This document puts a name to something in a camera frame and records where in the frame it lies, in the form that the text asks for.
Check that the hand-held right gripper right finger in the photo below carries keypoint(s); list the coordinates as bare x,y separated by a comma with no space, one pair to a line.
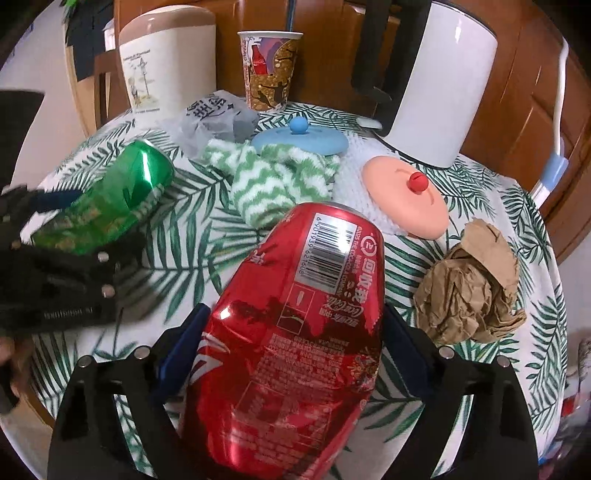
408,353

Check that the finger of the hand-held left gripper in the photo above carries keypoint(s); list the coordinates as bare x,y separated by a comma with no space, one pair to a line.
55,199
106,270

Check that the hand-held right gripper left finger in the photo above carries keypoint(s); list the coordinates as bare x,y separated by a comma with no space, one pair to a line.
182,353

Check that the green soda can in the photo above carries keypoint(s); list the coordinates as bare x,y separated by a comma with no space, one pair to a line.
124,194

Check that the brown paper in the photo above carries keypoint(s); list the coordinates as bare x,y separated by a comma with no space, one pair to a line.
466,286

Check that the red soda can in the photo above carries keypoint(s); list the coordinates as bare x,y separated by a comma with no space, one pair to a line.
295,332

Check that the peach silicone lid red knob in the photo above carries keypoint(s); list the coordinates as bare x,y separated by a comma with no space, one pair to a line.
401,203

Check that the clear printed plastic bag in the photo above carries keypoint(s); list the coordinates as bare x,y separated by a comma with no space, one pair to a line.
207,120

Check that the blue silicone lid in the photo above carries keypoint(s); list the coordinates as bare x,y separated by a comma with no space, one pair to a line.
300,138

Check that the wooden chair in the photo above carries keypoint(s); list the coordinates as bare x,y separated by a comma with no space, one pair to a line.
76,101

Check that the leaf print tablecloth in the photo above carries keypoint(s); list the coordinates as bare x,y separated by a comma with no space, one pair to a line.
194,184

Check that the dark cloth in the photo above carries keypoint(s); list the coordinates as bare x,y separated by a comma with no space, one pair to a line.
90,41

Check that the cream bin with brown lid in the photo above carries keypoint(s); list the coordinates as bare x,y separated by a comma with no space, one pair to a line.
161,60

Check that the white knitted mat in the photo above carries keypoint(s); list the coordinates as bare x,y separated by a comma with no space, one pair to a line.
355,184

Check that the green white striped fuzzy cloth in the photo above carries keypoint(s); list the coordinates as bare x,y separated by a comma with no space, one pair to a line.
263,184

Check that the small white flat object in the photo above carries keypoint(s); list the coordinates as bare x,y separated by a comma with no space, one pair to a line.
369,123

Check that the printed paper cup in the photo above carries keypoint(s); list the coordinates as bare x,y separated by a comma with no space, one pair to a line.
272,69

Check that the brown wooden cabinet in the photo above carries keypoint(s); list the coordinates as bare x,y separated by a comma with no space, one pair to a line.
521,115

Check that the white cylindrical appliance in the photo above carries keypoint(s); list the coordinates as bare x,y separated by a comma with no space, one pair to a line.
443,83

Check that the blue straw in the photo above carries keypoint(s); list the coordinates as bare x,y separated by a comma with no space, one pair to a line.
292,16

